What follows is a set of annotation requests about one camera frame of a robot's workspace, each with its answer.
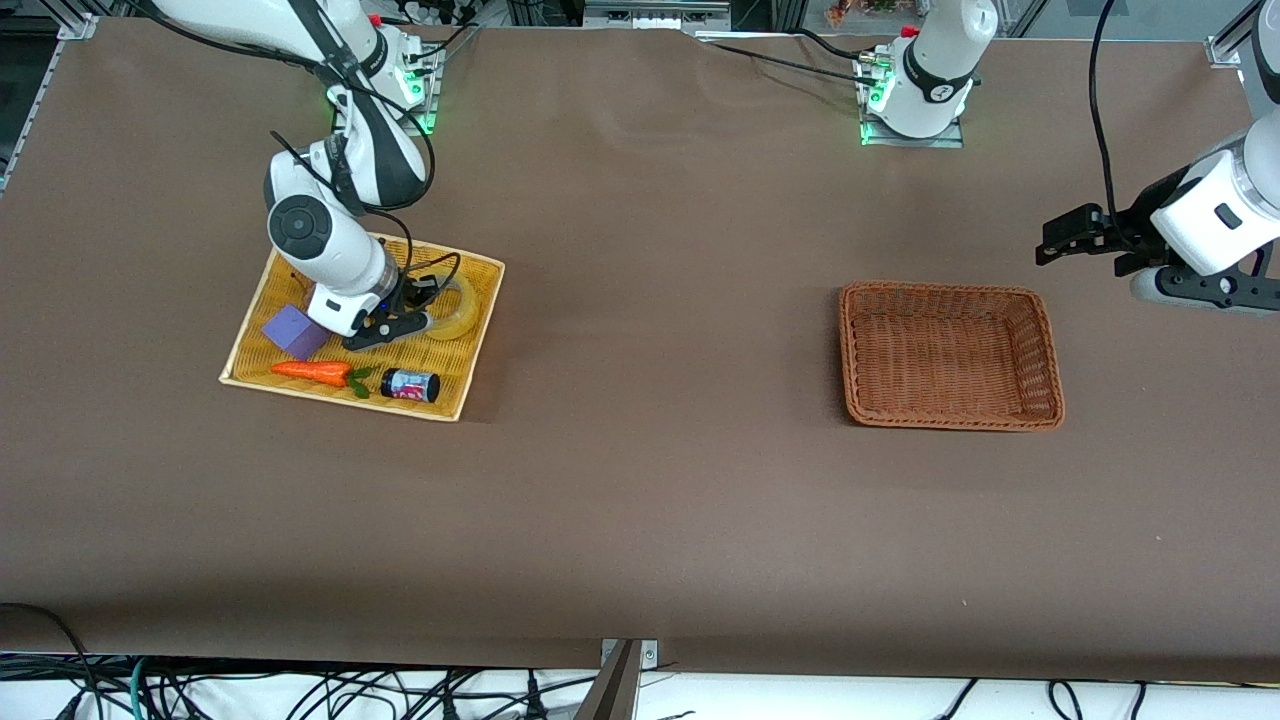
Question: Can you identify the clear yellowish tape roll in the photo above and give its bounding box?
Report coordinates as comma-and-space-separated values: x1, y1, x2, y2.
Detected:
405, 270, 480, 342

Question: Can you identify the yellow wicker basket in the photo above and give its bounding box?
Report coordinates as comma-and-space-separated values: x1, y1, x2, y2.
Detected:
218, 233, 506, 422

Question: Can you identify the small black can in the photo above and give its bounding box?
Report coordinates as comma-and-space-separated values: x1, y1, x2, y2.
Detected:
380, 368, 442, 404

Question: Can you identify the purple cube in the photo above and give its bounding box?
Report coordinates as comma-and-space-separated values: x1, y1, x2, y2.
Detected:
261, 304, 332, 361

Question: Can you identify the orange toy carrot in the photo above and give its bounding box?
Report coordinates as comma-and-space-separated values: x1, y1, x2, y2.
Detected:
270, 359, 377, 399

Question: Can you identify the brown wicker basket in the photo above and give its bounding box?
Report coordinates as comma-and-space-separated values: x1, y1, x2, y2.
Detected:
838, 280, 1066, 432

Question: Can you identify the silver metal box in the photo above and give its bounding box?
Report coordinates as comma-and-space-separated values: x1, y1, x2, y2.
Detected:
583, 0, 733, 31

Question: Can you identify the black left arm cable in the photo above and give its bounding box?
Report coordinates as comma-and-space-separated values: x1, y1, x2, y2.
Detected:
1089, 0, 1137, 247

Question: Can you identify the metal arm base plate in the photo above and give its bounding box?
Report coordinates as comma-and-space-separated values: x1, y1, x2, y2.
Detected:
856, 50, 966, 149
395, 45, 442, 136

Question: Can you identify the black cable on table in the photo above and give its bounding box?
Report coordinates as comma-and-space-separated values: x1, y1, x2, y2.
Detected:
700, 28, 883, 83

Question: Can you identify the metal table bracket post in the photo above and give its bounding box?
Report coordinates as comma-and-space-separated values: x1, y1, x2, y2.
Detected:
575, 638, 661, 720

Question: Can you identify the black looped floor cable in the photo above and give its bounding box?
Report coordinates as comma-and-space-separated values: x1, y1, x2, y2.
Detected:
0, 602, 101, 720

